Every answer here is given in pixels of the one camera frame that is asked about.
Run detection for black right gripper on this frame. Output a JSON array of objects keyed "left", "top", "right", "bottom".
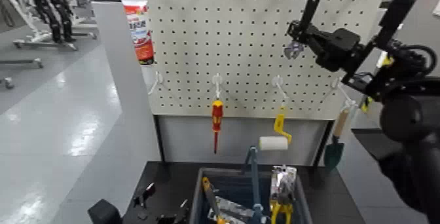
[{"left": 286, "top": 19, "right": 361, "bottom": 72}]

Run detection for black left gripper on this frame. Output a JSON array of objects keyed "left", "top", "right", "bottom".
[{"left": 87, "top": 182, "right": 189, "bottom": 224}]

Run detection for black adjustable wrench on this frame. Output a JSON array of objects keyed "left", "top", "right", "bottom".
[{"left": 284, "top": 0, "right": 321, "bottom": 60}]

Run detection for grey teal plastic crate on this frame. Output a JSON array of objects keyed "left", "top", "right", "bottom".
[{"left": 188, "top": 166, "right": 314, "bottom": 224}]

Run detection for yellow black hand tool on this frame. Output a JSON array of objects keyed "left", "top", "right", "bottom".
[{"left": 201, "top": 176, "right": 229, "bottom": 224}]

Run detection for white peg hook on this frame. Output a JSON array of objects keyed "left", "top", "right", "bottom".
[
  {"left": 271, "top": 75, "right": 288, "bottom": 107},
  {"left": 331, "top": 77, "right": 358, "bottom": 109},
  {"left": 211, "top": 73, "right": 223, "bottom": 101},
  {"left": 148, "top": 72, "right": 164, "bottom": 96}
]

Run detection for white perforated pegboard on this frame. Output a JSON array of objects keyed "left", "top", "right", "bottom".
[{"left": 136, "top": 0, "right": 388, "bottom": 121}]

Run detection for silver white packaged item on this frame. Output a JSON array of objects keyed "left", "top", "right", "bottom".
[{"left": 207, "top": 196, "right": 255, "bottom": 224}]

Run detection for grey divider panel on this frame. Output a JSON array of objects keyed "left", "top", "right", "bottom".
[{"left": 51, "top": 1, "right": 162, "bottom": 224}]

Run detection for red yellow screwdriver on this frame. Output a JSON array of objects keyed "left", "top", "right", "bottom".
[{"left": 211, "top": 100, "right": 224, "bottom": 155}]

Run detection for yellow pliers on card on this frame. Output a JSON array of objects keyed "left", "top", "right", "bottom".
[{"left": 268, "top": 164, "right": 298, "bottom": 224}]

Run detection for grey panel with hazard tape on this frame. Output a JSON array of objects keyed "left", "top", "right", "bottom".
[{"left": 361, "top": 0, "right": 440, "bottom": 115}]

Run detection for red white sealant tube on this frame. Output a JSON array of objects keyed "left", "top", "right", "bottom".
[{"left": 119, "top": 0, "right": 157, "bottom": 88}]

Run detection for grey wheeled stand base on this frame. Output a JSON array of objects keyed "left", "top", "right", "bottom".
[{"left": 13, "top": 22, "right": 97, "bottom": 52}]

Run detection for grey stand base bar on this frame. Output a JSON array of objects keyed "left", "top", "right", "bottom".
[{"left": 0, "top": 58, "right": 44, "bottom": 69}]

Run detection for black robot on stand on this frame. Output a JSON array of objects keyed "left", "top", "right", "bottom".
[{"left": 24, "top": 0, "right": 75, "bottom": 44}]

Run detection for white robot on stand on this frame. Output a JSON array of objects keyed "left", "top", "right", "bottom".
[{"left": 0, "top": 0, "right": 42, "bottom": 42}]

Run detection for yellow handled paint roller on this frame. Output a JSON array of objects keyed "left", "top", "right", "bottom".
[{"left": 258, "top": 106, "right": 293, "bottom": 151}]

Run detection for wood handled green trowel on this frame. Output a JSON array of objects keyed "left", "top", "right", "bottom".
[{"left": 323, "top": 108, "right": 350, "bottom": 171}]

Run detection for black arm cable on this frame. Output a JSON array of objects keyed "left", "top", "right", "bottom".
[{"left": 398, "top": 45, "right": 438, "bottom": 77}]

